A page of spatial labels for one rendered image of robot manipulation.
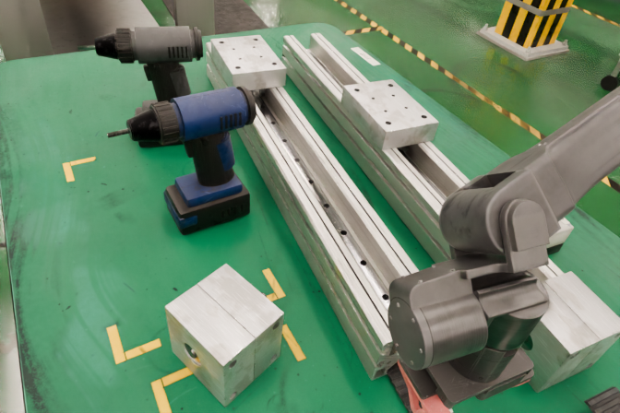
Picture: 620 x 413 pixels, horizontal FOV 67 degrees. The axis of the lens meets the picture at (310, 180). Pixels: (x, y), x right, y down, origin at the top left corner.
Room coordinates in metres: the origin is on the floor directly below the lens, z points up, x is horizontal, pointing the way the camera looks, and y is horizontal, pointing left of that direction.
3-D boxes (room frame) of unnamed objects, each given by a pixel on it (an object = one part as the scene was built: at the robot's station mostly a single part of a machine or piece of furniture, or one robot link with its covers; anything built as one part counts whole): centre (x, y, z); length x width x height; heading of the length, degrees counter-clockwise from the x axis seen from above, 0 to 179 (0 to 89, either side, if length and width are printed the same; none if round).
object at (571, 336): (0.37, -0.35, 0.83); 0.12 x 0.09 x 0.10; 118
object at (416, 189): (0.76, -0.13, 0.82); 0.80 x 0.10 x 0.09; 28
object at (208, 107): (0.53, 0.18, 0.89); 0.20 x 0.08 x 0.22; 126
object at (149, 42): (0.73, 0.31, 0.89); 0.20 x 0.08 x 0.22; 111
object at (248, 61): (0.89, 0.16, 0.87); 0.16 x 0.11 x 0.07; 28
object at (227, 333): (0.31, 0.07, 0.83); 0.11 x 0.10 x 0.10; 143
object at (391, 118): (0.76, -0.13, 0.87); 0.16 x 0.11 x 0.07; 28
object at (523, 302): (0.25, -0.17, 1.01); 0.07 x 0.06 x 0.07; 114
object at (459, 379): (0.25, -0.18, 0.94); 0.10 x 0.07 x 0.07; 118
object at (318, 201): (0.67, 0.04, 0.82); 0.80 x 0.10 x 0.09; 28
